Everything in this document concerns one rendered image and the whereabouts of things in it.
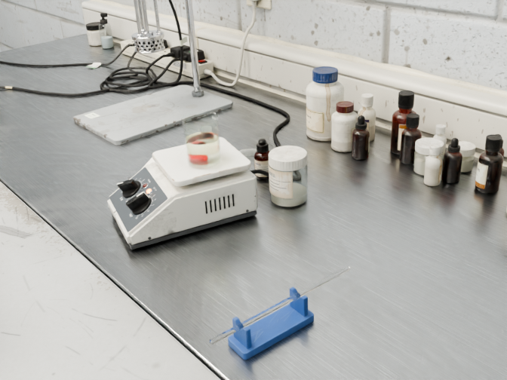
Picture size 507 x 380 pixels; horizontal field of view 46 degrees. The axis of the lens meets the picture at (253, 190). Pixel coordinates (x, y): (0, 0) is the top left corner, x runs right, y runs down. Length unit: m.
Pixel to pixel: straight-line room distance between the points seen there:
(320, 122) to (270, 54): 0.32
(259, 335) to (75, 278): 0.28
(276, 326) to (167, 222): 0.25
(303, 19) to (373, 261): 0.70
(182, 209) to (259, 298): 0.18
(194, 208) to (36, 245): 0.24
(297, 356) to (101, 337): 0.22
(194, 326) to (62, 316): 0.16
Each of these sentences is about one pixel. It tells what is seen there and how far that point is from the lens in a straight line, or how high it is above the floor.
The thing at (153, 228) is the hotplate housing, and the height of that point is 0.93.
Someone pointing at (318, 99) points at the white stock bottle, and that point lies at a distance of 1.11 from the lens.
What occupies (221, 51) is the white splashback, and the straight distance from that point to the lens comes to 1.53.
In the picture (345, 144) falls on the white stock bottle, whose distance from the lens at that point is 1.08.
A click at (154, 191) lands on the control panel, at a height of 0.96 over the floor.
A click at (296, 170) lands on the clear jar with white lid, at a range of 0.88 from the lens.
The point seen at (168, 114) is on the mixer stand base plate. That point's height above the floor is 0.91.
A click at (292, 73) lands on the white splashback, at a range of 1.34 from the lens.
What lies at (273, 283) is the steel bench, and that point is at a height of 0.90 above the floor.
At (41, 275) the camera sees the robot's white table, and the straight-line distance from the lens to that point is 0.84.
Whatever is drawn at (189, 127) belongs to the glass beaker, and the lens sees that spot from 0.82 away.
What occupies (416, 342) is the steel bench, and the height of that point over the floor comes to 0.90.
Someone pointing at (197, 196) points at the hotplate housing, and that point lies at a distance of 0.83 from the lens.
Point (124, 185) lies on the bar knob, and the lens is 0.89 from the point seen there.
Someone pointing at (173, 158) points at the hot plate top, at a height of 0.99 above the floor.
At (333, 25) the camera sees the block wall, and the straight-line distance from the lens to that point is 1.29.
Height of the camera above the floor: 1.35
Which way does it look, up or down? 28 degrees down
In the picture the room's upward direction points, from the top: 3 degrees counter-clockwise
